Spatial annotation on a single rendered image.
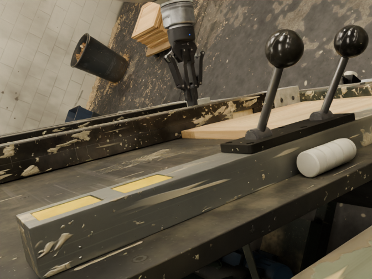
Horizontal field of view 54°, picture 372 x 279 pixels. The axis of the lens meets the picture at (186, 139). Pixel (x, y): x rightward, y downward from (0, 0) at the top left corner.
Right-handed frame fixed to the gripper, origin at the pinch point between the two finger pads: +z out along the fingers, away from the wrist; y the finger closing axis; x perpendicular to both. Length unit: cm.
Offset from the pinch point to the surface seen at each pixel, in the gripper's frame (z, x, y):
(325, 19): -34, -66, -169
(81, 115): 7, -390, -101
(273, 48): -6, 60, 33
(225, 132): 6.9, 24.7, 10.7
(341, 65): -3, 58, 19
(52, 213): 4, 55, 55
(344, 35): -6, 60, 21
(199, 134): 7.5, 15.6, 10.7
